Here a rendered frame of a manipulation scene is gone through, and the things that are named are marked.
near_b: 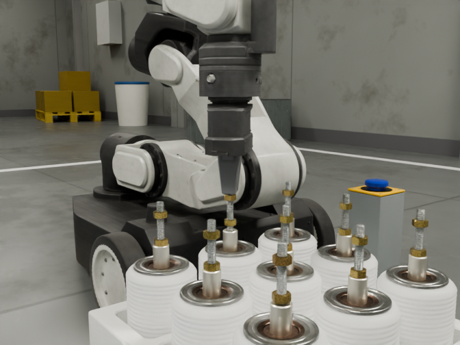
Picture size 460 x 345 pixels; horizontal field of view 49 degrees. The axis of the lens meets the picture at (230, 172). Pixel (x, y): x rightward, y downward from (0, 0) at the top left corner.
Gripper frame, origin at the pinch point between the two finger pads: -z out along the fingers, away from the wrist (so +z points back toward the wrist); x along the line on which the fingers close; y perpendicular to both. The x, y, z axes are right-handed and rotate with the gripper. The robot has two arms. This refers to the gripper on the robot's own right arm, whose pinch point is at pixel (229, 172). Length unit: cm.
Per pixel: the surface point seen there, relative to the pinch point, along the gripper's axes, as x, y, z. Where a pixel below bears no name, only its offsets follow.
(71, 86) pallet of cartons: 674, 366, 13
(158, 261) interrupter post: -9.8, 8.0, -10.7
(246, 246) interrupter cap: 0.8, -2.3, -11.4
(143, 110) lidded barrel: 567, 213, -18
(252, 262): -3.0, -3.8, -12.5
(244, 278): -3.8, -2.8, -14.7
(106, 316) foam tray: -10.5, 15.4, -18.8
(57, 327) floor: 19, 39, -37
